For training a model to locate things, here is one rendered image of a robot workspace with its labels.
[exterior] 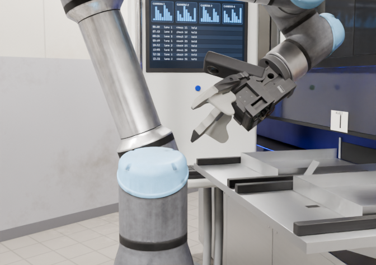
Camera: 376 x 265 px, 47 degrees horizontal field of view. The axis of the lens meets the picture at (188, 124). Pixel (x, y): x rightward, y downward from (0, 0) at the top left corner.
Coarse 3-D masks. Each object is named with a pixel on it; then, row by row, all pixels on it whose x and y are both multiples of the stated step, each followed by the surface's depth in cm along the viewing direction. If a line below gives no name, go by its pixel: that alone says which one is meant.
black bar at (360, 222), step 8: (352, 216) 78; (360, 216) 78; (368, 216) 78; (296, 224) 74; (304, 224) 74; (312, 224) 74; (320, 224) 74; (328, 224) 75; (336, 224) 75; (344, 224) 76; (352, 224) 76; (360, 224) 76; (368, 224) 77; (296, 232) 74; (304, 232) 74; (312, 232) 74; (320, 232) 74; (328, 232) 75
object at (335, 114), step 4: (332, 112) 132; (336, 112) 130; (340, 112) 128; (344, 112) 126; (332, 116) 132; (336, 116) 130; (344, 116) 127; (332, 120) 132; (336, 120) 130; (344, 120) 127; (332, 124) 132; (336, 124) 130; (344, 124) 127; (332, 128) 132; (336, 128) 130; (340, 128) 129; (344, 128) 127
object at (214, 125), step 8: (216, 112) 82; (208, 120) 83; (216, 120) 83; (224, 120) 83; (200, 128) 84; (208, 128) 84; (216, 128) 83; (224, 128) 83; (192, 136) 84; (200, 136) 85; (216, 136) 83; (224, 136) 83
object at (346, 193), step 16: (304, 176) 104; (320, 176) 105; (336, 176) 106; (352, 176) 107; (368, 176) 108; (304, 192) 99; (320, 192) 92; (336, 192) 101; (352, 192) 101; (368, 192) 101; (336, 208) 87; (352, 208) 81; (368, 208) 79
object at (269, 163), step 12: (252, 156) 137; (264, 156) 138; (276, 156) 139; (288, 156) 140; (300, 156) 141; (312, 156) 142; (324, 156) 144; (336, 156) 145; (252, 168) 128; (264, 168) 120; (276, 168) 112; (288, 168) 112; (300, 168) 113; (324, 168) 115; (336, 168) 116; (348, 168) 117; (360, 168) 118; (372, 168) 118
